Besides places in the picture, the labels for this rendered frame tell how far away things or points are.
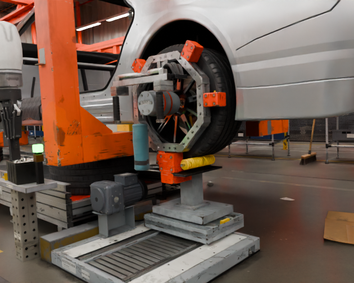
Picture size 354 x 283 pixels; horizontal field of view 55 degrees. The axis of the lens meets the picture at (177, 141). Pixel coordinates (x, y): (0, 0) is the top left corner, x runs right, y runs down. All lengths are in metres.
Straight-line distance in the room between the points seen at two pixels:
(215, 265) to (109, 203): 0.68
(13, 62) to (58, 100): 0.82
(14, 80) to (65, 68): 0.86
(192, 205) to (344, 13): 1.25
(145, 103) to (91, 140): 0.48
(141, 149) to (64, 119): 0.47
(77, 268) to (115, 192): 0.44
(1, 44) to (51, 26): 0.87
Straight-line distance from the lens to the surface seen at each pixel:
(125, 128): 2.34
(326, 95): 1.55
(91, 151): 2.13
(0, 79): 1.23
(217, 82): 1.79
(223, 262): 1.78
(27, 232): 2.16
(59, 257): 1.98
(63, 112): 2.03
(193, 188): 2.04
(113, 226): 2.24
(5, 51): 1.23
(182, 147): 1.83
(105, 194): 1.97
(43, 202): 2.46
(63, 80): 2.05
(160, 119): 1.63
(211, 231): 1.90
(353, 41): 1.57
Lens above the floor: 0.79
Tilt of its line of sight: 5 degrees down
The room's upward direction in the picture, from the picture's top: 2 degrees counter-clockwise
